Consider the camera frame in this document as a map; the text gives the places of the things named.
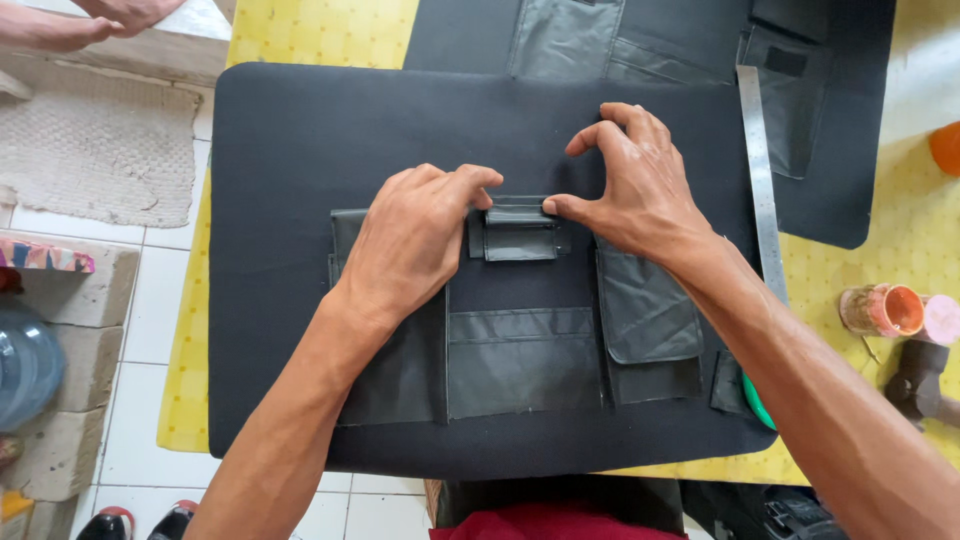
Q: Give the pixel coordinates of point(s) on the person's left hand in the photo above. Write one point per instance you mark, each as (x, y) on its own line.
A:
(401, 247)

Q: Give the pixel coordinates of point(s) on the person's right hand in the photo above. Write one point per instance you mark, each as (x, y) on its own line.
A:
(645, 202)

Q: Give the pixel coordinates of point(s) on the small black pocket piece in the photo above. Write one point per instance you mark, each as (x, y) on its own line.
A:
(519, 238)

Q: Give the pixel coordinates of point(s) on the black flap pocket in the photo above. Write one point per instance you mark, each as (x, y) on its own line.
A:
(646, 315)

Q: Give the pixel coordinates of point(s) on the steel ruler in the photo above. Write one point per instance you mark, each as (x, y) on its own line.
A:
(759, 165)

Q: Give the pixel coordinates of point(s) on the tall black fabric pocket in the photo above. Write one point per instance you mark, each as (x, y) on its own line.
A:
(401, 375)

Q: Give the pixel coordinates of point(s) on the large black foam panel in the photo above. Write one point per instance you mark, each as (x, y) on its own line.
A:
(300, 150)

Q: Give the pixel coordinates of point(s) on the black panel with sewn pockets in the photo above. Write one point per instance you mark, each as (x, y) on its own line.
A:
(675, 37)

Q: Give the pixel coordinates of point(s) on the wide black fabric pocket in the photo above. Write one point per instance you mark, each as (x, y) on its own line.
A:
(523, 367)

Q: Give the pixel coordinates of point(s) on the green round lid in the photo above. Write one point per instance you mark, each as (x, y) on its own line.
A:
(756, 405)

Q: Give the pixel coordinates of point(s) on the yellow checked tablecloth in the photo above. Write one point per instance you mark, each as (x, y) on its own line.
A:
(315, 30)

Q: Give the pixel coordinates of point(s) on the orange-rimmed stained cup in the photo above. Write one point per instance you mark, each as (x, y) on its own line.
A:
(885, 310)

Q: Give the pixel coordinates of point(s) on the grey concrete step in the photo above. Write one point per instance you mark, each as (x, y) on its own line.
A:
(187, 41)

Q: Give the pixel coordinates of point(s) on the orange round container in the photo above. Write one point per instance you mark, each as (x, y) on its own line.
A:
(947, 148)

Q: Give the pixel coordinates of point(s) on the stack of concrete blocks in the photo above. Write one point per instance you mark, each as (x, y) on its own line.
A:
(90, 300)

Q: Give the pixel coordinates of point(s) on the person's red clothing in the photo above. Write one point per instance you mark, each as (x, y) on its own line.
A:
(555, 523)

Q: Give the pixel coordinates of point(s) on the beige woven floor mat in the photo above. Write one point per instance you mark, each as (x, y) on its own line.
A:
(97, 150)

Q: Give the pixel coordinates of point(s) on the pink round cup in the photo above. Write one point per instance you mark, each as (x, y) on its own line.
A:
(943, 319)

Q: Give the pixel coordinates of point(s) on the dark hammer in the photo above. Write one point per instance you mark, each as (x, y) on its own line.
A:
(919, 379)

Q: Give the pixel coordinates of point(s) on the black bag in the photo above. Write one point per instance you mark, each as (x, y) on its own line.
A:
(780, 514)

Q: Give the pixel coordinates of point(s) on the black and red shoe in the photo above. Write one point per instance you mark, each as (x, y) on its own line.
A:
(109, 525)
(174, 521)

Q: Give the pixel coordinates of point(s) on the colourful patterned cloth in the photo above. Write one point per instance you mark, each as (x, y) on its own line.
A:
(45, 257)

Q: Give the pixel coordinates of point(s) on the blue water jug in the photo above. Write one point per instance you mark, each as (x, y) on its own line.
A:
(26, 367)

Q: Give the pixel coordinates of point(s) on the yellow packet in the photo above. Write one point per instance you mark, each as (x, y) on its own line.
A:
(15, 517)

